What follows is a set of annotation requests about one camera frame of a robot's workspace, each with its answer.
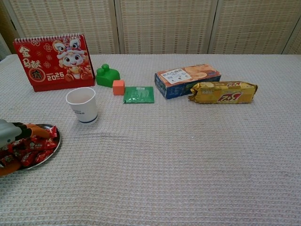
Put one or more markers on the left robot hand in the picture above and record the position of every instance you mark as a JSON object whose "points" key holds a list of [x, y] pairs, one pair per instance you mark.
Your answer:
{"points": [[9, 131]]}

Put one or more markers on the red desk calendar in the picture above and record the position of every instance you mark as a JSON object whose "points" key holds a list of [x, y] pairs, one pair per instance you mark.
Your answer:
{"points": [[47, 66]]}

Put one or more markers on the round metal plate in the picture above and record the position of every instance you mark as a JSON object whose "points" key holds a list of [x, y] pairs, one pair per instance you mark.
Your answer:
{"points": [[48, 160]]}

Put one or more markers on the orange cube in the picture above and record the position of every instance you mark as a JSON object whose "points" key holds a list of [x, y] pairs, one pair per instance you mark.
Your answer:
{"points": [[118, 87]]}

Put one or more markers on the white paper cup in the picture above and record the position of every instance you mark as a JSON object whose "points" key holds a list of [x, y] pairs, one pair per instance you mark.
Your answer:
{"points": [[84, 110]]}

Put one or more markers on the orange blue biscuit box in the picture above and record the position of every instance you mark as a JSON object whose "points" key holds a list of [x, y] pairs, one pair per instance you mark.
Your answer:
{"points": [[185, 75]]}

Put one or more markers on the green toy block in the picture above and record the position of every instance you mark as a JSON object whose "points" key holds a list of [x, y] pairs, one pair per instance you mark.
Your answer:
{"points": [[107, 78]]}

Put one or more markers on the white waffle tablecloth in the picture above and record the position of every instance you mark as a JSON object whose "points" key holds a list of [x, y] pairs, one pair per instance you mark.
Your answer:
{"points": [[176, 153]]}

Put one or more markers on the green foil sachet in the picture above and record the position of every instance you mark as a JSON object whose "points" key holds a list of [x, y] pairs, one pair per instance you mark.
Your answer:
{"points": [[138, 95]]}

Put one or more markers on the woven bamboo screen panel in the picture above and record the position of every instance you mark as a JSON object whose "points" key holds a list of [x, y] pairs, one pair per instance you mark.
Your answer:
{"points": [[164, 23], [296, 44], [254, 23], [65, 23], [3, 23]]}

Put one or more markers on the golden biscuit packet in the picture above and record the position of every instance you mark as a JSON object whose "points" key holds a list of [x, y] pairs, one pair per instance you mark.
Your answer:
{"points": [[223, 94]]}

